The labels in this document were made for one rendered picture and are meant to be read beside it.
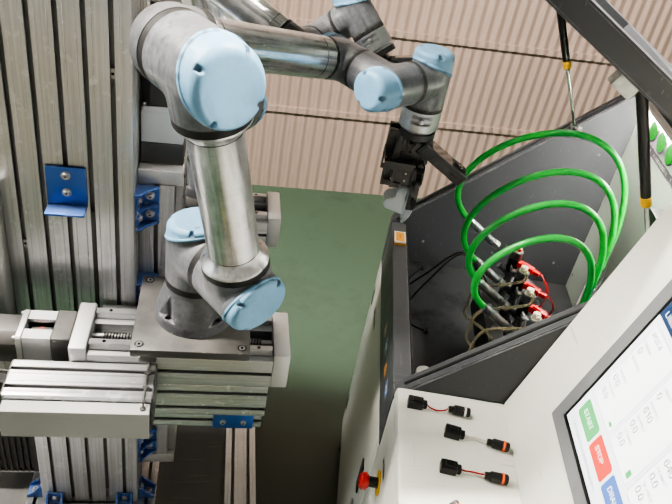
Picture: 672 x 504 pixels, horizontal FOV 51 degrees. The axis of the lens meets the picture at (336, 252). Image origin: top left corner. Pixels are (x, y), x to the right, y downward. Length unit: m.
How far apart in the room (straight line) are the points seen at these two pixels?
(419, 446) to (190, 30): 0.82
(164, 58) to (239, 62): 0.10
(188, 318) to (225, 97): 0.55
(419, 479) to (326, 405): 1.43
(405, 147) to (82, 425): 0.79
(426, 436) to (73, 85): 0.90
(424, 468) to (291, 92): 2.62
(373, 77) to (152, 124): 0.47
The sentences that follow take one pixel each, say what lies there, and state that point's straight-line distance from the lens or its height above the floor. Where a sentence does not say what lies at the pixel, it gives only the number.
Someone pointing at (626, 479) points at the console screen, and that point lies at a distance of 1.12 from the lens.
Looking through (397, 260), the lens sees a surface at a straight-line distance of 1.83.
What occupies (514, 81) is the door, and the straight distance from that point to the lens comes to 3.86.
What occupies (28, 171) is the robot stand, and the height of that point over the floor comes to 1.26.
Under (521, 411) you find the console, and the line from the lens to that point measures 1.42.
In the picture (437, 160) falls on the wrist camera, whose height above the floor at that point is 1.38.
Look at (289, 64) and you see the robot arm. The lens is 1.21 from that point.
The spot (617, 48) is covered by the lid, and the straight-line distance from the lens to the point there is 1.09.
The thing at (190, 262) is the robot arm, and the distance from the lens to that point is 1.26.
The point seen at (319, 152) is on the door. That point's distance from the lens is 3.81.
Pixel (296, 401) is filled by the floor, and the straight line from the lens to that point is 2.70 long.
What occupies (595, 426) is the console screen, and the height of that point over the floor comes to 1.20.
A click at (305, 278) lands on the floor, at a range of 3.26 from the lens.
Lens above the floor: 1.99
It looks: 35 degrees down
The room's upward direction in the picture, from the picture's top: 11 degrees clockwise
